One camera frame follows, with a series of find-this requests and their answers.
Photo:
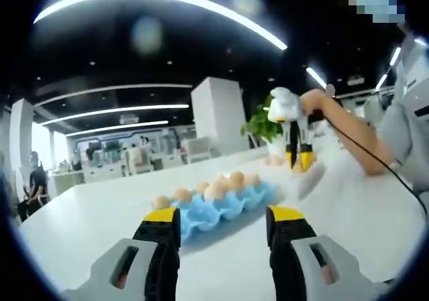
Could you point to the white square pillar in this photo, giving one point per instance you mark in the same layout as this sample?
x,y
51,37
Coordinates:
x,y
21,130
218,113

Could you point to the white office chair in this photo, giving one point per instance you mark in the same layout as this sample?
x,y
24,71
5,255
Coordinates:
x,y
197,148
43,198

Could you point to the white table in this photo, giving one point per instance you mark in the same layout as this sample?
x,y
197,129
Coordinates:
x,y
218,274

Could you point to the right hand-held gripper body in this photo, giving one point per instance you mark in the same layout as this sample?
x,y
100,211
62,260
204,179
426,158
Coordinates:
x,y
283,106

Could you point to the ceiling air conditioner unit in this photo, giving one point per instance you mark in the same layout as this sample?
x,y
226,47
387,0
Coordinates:
x,y
129,119

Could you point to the person's right hand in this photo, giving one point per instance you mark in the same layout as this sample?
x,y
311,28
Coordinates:
x,y
313,101

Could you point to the beige backed office chair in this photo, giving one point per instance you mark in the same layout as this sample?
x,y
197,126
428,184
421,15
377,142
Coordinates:
x,y
139,158

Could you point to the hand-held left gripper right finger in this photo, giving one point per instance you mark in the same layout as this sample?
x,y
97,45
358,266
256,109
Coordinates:
x,y
352,277

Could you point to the white ceiling projector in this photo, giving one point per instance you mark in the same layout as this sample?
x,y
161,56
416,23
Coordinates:
x,y
356,80

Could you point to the blue egg tray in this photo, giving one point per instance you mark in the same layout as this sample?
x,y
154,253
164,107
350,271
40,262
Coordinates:
x,y
207,214

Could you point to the long ceiling light strip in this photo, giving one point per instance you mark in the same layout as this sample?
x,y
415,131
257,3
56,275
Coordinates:
x,y
279,43
161,122
316,77
395,55
181,106

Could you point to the clear plastic egg container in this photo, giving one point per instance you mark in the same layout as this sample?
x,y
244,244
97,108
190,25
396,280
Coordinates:
x,y
311,180

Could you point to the green potted plant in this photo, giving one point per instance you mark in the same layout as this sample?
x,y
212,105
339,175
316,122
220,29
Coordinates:
x,y
264,123

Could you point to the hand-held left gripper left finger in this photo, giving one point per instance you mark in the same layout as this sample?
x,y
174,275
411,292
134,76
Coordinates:
x,y
100,281

